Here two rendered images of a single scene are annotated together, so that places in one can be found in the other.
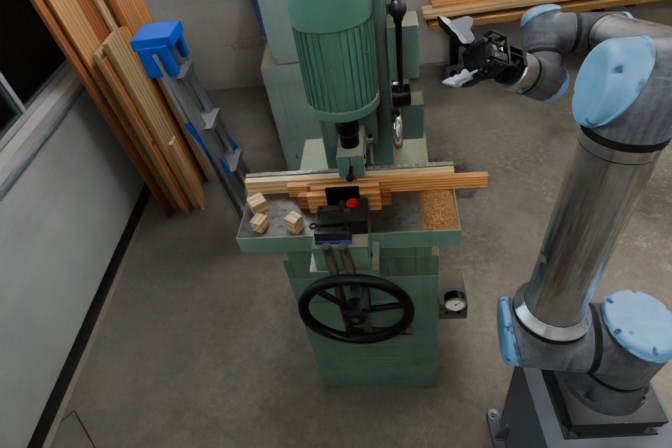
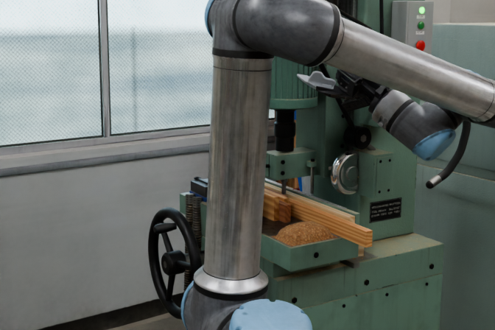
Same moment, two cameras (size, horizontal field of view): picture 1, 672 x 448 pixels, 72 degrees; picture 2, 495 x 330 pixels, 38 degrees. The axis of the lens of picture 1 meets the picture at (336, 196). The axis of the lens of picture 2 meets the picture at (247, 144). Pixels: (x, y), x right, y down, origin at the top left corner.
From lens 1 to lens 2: 151 cm
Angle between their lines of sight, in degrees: 52
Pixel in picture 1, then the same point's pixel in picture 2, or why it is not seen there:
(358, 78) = (274, 71)
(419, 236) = (266, 243)
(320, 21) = not seen: hidden behind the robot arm
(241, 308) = not seen: outside the picture
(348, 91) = not seen: hidden behind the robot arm
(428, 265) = (270, 292)
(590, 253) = (211, 165)
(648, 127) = (215, 32)
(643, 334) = (250, 320)
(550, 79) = (411, 123)
